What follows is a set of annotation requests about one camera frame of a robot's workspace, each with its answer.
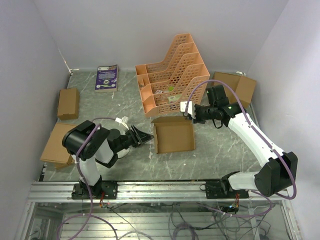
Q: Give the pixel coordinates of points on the black mounting plate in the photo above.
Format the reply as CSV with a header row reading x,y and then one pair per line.
x,y
103,189
216,189

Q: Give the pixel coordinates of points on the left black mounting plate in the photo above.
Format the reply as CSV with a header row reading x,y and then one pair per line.
x,y
103,189

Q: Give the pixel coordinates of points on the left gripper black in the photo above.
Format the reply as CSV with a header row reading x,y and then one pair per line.
x,y
138,137

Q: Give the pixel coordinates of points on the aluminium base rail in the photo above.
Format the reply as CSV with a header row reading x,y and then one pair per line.
x,y
127,192

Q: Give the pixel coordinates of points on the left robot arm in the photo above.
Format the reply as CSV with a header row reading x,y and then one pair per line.
x,y
91,144

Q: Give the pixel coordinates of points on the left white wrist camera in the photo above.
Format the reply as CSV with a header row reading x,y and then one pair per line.
x,y
122,121

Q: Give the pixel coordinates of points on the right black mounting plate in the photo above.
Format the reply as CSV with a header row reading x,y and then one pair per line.
x,y
216,189

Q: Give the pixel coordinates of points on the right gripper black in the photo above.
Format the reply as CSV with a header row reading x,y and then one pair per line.
x,y
197,120

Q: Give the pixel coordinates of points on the cardboard box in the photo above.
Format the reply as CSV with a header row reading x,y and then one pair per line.
x,y
173,134
68,104
243,86
54,152

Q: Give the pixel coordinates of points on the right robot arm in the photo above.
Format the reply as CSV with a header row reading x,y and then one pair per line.
x,y
278,168

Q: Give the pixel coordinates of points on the green boxed item in organizer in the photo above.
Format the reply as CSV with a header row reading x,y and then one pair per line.
x,y
174,98

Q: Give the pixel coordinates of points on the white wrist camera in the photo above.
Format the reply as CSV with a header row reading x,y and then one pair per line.
x,y
122,121
187,108

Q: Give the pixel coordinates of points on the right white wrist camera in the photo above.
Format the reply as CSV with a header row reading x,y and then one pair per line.
x,y
187,108

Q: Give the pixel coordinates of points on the peach plastic file organizer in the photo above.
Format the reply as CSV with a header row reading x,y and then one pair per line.
x,y
178,74

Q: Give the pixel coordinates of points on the purple book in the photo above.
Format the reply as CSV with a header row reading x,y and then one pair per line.
x,y
107,79

